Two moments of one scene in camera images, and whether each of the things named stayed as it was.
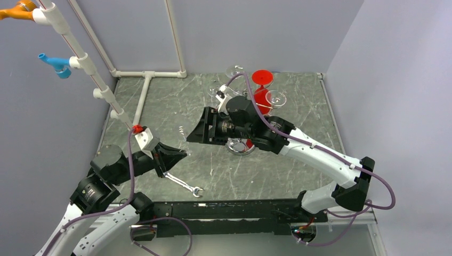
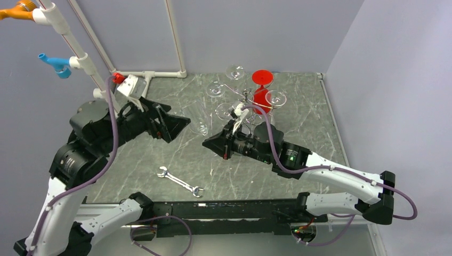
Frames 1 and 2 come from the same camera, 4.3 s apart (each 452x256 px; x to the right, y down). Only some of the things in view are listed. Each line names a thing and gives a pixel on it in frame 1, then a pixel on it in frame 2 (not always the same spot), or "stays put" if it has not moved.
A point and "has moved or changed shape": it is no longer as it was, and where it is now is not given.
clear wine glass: (275, 98) stays put
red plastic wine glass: (262, 96) stays put
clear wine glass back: (235, 70) stays put
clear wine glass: (184, 131) has moved or changed shape
